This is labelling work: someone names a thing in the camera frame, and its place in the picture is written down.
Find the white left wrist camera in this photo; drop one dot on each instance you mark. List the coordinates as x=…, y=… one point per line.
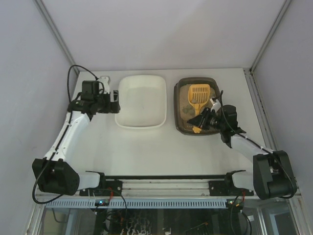
x=104, y=83

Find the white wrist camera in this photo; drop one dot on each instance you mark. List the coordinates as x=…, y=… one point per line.
x=104, y=83
x=216, y=105

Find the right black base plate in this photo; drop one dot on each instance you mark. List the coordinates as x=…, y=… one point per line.
x=225, y=187

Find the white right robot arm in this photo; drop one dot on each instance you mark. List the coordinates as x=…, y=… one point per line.
x=271, y=175

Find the aluminium rail frame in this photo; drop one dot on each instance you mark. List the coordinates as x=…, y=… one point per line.
x=145, y=193

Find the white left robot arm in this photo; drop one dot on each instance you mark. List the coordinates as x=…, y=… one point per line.
x=54, y=172

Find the yellow litter scoop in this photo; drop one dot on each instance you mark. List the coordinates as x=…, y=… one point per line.
x=201, y=93

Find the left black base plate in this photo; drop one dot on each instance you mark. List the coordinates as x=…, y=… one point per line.
x=107, y=187

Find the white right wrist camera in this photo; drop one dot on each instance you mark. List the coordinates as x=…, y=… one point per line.
x=216, y=105

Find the brown litter box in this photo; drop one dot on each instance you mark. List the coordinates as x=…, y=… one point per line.
x=181, y=100

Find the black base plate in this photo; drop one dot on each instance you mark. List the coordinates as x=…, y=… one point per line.
x=107, y=187
x=225, y=187

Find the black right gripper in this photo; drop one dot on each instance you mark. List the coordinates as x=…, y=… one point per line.
x=204, y=120

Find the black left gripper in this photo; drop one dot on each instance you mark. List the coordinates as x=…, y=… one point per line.
x=114, y=102

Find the white plastic tray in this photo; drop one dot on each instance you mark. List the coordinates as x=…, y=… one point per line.
x=143, y=102

